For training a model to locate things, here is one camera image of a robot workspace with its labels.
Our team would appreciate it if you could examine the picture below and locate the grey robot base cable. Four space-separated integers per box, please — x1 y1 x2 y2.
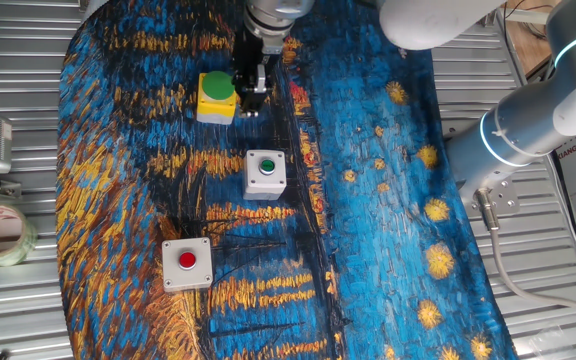
472 188 576 329

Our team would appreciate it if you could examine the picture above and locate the yellow box green mushroom button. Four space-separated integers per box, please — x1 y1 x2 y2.
196 70 238 126

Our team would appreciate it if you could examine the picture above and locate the grey box small green button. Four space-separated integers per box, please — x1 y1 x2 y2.
242 148 288 202

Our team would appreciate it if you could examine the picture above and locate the clear tape roll red print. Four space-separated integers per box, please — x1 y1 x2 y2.
0 203 39 268

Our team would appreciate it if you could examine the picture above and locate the small silver metal bracket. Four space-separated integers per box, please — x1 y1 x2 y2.
253 63 268 96

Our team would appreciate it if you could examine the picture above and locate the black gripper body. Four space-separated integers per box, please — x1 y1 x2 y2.
231 30 269 92

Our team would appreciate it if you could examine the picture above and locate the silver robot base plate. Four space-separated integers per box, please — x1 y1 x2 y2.
460 177 522 219

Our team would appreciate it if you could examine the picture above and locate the grey box red button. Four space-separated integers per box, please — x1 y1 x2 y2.
161 236 215 294

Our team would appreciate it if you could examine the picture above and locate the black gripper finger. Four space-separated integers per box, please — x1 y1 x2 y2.
236 84 250 117
246 92 268 119

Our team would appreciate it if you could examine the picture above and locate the starry night painted cloth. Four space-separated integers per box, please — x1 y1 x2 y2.
55 0 519 360

